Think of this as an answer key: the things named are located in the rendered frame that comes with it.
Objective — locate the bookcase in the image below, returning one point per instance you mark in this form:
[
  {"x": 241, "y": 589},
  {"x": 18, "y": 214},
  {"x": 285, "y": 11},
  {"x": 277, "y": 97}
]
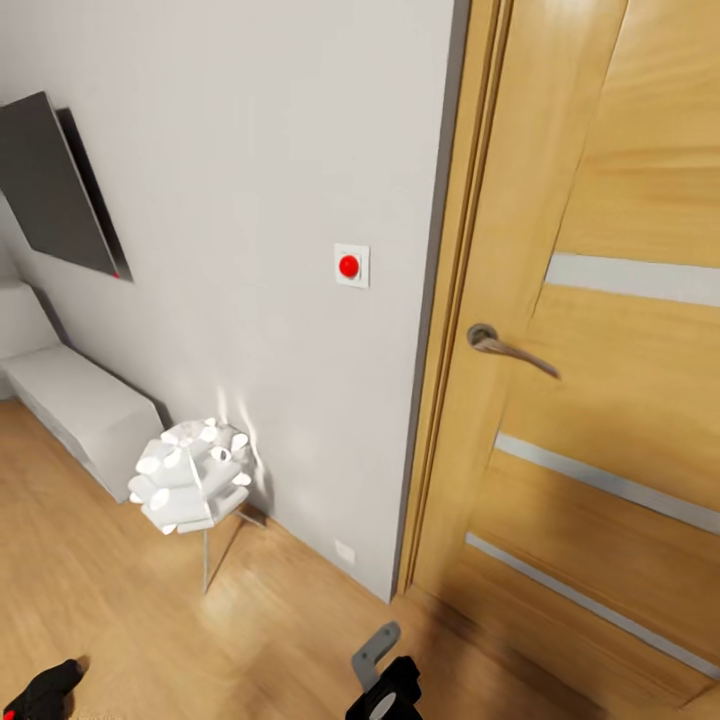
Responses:
[{"x": 105, "y": 424}]

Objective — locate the electric switch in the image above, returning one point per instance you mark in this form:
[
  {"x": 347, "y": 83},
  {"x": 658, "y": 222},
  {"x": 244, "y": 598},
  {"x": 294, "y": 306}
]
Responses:
[{"x": 352, "y": 264}]

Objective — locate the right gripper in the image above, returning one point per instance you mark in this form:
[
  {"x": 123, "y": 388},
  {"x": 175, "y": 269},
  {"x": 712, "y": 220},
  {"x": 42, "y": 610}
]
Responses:
[{"x": 401, "y": 676}]

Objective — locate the digital camera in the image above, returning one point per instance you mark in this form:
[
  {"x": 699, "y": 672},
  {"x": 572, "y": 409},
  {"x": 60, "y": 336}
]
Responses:
[{"x": 43, "y": 698}]

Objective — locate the door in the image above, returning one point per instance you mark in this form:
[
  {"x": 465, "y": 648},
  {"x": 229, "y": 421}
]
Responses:
[{"x": 565, "y": 480}]

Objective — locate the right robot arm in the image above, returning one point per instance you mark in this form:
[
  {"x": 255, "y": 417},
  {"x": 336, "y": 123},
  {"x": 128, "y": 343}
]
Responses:
[{"x": 389, "y": 696}]

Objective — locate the wall mounted tv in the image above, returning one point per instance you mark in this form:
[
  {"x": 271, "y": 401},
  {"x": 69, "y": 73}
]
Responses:
[{"x": 42, "y": 185}]

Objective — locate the wall socket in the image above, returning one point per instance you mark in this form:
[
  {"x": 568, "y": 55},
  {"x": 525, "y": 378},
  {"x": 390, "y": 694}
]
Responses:
[{"x": 345, "y": 552}]

